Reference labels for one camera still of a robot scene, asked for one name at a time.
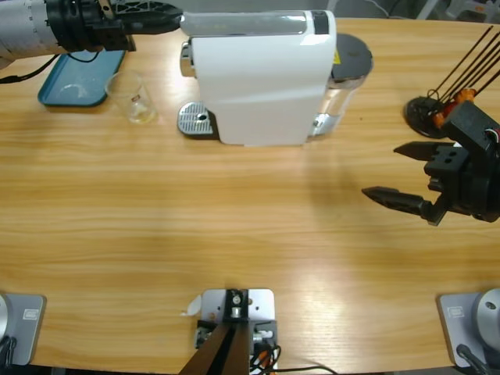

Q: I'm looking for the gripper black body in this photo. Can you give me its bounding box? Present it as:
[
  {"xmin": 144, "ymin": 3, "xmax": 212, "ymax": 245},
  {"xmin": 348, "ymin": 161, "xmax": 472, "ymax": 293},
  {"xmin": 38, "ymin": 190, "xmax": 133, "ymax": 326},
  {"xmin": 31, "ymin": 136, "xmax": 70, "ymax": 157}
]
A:
[
  {"xmin": 427, "ymin": 155, "xmax": 500, "ymax": 224},
  {"xmin": 45, "ymin": 0, "xmax": 118, "ymax": 54}
]

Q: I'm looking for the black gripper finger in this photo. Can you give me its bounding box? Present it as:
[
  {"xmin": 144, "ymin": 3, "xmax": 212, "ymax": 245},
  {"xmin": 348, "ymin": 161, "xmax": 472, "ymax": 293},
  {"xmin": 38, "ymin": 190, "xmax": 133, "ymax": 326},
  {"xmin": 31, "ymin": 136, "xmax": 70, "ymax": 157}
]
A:
[
  {"xmin": 361, "ymin": 186, "xmax": 450, "ymax": 228},
  {"xmin": 393, "ymin": 141, "xmax": 472, "ymax": 180},
  {"xmin": 111, "ymin": 0, "xmax": 184, "ymax": 20},
  {"xmin": 91, "ymin": 17, "xmax": 184, "ymax": 52}
]

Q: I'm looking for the clear drinking glass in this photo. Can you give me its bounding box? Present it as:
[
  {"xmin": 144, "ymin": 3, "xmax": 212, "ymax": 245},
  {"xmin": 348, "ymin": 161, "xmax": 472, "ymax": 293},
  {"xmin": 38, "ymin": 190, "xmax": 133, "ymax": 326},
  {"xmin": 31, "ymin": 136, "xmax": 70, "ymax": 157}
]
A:
[{"xmin": 105, "ymin": 70, "xmax": 158, "ymax": 125}]

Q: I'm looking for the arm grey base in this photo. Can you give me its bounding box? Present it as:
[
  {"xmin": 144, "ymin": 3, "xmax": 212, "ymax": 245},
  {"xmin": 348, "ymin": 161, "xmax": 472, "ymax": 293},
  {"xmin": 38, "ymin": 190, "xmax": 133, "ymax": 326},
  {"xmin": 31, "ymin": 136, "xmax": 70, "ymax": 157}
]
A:
[
  {"xmin": 436, "ymin": 287, "xmax": 500, "ymax": 368},
  {"xmin": 0, "ymin": 292, "xmax": 47, "ymax": 366}
]

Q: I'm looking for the white capsule coffee machine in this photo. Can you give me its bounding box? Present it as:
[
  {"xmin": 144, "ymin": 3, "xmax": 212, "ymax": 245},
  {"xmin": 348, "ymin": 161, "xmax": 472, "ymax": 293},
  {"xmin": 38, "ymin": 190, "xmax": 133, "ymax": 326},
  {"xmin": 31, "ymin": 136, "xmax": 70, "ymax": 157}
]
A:
[{"xmin": 178, "ymin": 9, "xmax": 338, "ymax": 148}]

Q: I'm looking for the black capsule holder with rods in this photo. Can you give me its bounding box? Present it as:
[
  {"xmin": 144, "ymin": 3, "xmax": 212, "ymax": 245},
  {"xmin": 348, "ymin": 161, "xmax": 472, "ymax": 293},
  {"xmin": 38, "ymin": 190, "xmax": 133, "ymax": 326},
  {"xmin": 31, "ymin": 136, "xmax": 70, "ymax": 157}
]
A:
[{"xmin": 404, "ymin": 25, "xmax": 500, "ymax": 138}]

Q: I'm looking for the teal plastic tray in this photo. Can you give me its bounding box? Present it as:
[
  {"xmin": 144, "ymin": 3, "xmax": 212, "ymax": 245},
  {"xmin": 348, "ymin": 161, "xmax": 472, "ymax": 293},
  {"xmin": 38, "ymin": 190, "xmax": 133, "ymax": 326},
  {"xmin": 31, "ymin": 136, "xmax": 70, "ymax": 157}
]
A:
[{"xmin": 37, "ymin": 50, "xmax": 127, "ymax": 109}]

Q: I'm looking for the clear water tank black lid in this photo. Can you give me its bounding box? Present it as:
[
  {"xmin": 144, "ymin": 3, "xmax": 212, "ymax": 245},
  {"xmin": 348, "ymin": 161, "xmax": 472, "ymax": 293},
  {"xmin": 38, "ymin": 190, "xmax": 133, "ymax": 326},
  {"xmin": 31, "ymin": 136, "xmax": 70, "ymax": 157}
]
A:
[{"xmin": 310, "ymin": 33, "xmax": 374, "ymax": 137}]

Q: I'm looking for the white tape tab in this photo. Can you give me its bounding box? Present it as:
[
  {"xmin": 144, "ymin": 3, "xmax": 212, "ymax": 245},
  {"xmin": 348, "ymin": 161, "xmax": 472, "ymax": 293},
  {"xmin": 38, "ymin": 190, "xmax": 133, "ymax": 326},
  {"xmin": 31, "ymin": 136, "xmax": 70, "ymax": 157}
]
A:
[{"xmin": 179, "ymin": 295, "xmax": 203, "ymax": 317}]

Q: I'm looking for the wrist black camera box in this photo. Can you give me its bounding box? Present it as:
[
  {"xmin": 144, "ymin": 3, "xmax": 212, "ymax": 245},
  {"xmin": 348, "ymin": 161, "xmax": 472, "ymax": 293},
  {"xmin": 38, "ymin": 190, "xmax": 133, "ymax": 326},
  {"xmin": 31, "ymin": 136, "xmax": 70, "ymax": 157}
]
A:
[{"xmin": 443, "ymin": 102, "xmax": 500, "ymax": 157}]

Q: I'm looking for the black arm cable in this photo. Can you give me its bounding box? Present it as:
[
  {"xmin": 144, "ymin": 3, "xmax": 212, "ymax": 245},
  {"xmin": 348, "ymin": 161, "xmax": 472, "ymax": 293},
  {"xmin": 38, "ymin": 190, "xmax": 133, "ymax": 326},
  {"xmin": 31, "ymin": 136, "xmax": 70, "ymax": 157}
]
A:
[{"xmin": 0, "ymin": 50, "xmax": 101, "ymax": 85}]

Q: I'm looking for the white metal frame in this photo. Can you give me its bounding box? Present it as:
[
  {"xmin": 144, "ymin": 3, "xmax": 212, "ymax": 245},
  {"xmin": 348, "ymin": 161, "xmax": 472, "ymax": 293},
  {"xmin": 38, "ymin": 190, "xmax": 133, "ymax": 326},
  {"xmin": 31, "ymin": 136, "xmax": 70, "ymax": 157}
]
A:
[{"xmin": 413, "ymin": 0, "xmax": 500, "ymax": 20}]

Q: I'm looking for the white floor cable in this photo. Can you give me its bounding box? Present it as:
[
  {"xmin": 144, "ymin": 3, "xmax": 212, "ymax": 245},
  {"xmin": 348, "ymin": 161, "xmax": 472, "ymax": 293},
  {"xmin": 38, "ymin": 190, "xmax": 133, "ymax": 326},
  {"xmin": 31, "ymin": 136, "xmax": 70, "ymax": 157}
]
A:
[{"xmin": 366, "ymin": 0, "xmax": 391, "ymax": 19}]

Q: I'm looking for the black base cable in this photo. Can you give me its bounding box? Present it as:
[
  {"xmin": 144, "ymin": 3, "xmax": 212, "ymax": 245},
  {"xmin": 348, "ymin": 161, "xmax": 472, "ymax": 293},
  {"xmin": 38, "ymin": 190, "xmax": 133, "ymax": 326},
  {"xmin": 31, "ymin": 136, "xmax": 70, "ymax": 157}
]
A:
[
  {"xmin": 0, "ymin": 335, "xmax": 17, "ymax": 368},
  {"xmin": 455, "ymin": 343, "xmax": 489, "ymax": 375}
]

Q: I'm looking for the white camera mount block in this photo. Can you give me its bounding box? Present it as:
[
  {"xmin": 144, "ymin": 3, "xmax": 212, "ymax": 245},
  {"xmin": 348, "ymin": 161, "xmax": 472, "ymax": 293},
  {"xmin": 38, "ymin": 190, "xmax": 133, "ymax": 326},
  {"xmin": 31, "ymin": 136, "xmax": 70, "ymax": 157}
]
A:
[{"xmin": 195, "ymin": 287, "xmax": 279, "ymax": 375}]

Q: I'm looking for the thin black cable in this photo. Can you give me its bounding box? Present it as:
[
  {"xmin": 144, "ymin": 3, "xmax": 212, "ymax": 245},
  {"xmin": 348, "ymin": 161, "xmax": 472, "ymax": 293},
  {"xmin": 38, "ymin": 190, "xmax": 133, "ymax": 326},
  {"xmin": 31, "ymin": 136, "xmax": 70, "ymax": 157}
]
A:
[{"xmin": 273, "ymin": 365, "xmax": 337, "ymax": 375}]

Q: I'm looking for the orange and black cable bundle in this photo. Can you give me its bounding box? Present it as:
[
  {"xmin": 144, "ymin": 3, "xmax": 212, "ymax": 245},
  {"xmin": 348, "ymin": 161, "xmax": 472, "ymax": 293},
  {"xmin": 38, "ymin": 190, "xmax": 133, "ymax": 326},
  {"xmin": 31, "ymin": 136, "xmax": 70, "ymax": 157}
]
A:
[{"xmin": 249, "ymin": 343, "xmax": 282, "ymax": 375}]

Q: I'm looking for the dark camera post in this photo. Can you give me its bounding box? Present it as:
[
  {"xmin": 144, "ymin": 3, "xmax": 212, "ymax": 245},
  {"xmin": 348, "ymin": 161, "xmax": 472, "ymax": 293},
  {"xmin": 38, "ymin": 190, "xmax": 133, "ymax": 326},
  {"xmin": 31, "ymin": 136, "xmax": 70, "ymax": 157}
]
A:
[{"xmin": 181, "ymin": 288, "xmax": 251, "ymax": 375}]

